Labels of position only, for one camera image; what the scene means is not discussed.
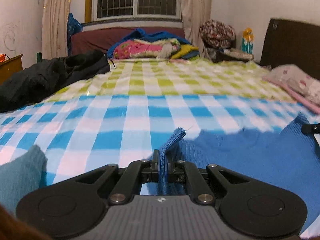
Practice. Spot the pink floral quilt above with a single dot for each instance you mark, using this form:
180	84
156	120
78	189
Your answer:
140	48

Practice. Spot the floral fabric bag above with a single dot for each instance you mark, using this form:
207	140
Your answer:
217	33

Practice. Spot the blue knit sweater yellow stripes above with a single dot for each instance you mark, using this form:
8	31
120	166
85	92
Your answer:
237	150

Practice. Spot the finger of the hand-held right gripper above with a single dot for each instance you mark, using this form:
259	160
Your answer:
310	128

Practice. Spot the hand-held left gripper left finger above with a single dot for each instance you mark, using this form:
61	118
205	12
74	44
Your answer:
155	166

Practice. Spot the pink floral pillow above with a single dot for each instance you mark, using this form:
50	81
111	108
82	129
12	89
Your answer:
297	82

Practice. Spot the wooden desk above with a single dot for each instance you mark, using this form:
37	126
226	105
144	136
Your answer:
10	68

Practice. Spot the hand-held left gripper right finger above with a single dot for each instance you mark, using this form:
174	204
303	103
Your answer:
172	168

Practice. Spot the person's brown clothing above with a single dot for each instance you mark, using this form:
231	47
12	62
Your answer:
17	227

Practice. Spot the maroon sofa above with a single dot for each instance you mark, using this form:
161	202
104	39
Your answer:
92	38

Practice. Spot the black jacket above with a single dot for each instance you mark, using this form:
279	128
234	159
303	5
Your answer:
50	77

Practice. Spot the pile of colourful blankets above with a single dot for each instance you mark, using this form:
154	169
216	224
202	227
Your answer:
140	33

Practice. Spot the teal folded cloth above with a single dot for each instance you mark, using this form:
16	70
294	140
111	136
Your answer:
20	177

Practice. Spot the orange object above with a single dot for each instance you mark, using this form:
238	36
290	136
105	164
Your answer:
2	57

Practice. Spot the cluttered bedside table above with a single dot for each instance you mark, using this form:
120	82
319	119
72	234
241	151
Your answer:
232	55

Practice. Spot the yellow cloth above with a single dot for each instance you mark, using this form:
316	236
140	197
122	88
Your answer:
186	51

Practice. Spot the checkered bed sheet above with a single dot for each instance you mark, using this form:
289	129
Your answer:
125	120

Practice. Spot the dark wooden headboard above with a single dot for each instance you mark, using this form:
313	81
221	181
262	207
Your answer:
290	42

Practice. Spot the blue patterned cloth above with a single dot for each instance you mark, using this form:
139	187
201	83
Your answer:
73	27

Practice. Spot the yellow and blue bottle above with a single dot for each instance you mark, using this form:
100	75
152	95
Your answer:
247	41

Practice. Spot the beige curtain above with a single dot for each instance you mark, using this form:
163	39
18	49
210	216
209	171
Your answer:
195	12
56	17

